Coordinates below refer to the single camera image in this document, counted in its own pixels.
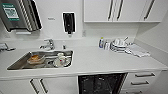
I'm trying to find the stainless steel dishwasher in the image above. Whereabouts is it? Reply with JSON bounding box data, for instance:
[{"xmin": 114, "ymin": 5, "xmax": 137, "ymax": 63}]
[{"xmin": 77, "ymin": 72, "xmax": 128, "ymax": 94}]

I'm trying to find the small dish soap bottle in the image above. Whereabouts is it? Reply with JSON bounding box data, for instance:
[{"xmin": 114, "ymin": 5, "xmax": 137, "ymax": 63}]
[{"xmin": 62, "ymin": 44, "xmax": 67, "ymax": 51}]

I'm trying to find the small white cup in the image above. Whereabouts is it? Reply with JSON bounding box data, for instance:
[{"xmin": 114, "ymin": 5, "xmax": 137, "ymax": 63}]
[{"xmin": 103, "ymin": 39, "xmax": 111, "ymax": 51}]

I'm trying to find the white mug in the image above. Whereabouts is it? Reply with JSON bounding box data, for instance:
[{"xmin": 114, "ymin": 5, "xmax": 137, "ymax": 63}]
[{"xmin": 54, "ymin": 52, "xmax": 70, "ymax": 68}]

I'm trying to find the black soap dispenser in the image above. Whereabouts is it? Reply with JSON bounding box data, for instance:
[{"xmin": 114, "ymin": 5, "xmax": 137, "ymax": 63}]
[{"xmin": 62, "ymin": 12, "xmax": 76, "ymax": 35}]

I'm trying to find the stack of white dishes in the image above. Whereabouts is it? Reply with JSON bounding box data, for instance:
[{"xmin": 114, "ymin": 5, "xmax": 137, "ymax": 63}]
[{"xmin": 110, "ymin": 37, "xmax": 130, "ymax": 53}]

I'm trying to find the chrome faucet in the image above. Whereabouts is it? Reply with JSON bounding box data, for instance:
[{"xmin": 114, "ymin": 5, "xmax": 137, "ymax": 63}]
[{"xmin": 39, "ymin": 38, "xmax": 56, "ymax": 51}]

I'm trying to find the orange bowl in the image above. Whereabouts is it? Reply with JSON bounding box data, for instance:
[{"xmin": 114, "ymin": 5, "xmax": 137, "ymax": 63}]
[{"xmin": 27, "ymin": 54, "xmax": 46, "ymax": 65}]

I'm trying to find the steel sink basin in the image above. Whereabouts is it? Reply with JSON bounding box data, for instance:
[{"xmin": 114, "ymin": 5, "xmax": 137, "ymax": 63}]
[{"xmin": 6, "ymin": 49, "xmax": 75, "ymax": 71}]

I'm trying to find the narrow white drawer cabinet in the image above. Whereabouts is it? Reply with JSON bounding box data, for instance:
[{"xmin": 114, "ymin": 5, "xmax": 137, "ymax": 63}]
[{"xmin": 120, "ymin": 69, "xmax": 163, "ymax": 94}]

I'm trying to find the steel paper towel dispenser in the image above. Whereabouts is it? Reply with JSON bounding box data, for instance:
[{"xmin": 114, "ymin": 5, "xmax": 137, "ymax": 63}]
[{"xmin": 0, "ymin": 0, "xmax": 43, "ymax": 33}]

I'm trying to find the white two-door base cabinet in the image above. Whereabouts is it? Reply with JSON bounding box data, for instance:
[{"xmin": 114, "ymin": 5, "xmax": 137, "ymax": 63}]
[{"xmin": 0, "ymin": 76, "xmax": 80, "ymax": 94}]

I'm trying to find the dish rack with items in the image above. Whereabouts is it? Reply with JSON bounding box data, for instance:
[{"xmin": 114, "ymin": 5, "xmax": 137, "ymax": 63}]
[{"xmin": 0, "ymin": 42, "xmax": 16, "ymax": 53}]

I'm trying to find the small white wall plate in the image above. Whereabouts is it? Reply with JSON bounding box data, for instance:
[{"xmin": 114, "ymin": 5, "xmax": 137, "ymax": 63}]
[{"xmin": 47, "ymin": 17, "xmax": 57, "ymax": 21}]

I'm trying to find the white wall cabinet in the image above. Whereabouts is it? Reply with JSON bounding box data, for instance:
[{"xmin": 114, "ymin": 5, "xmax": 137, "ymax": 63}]
[{"xmin": 83, "ymin": 0, "xmax": 168, "ymax": 24}]

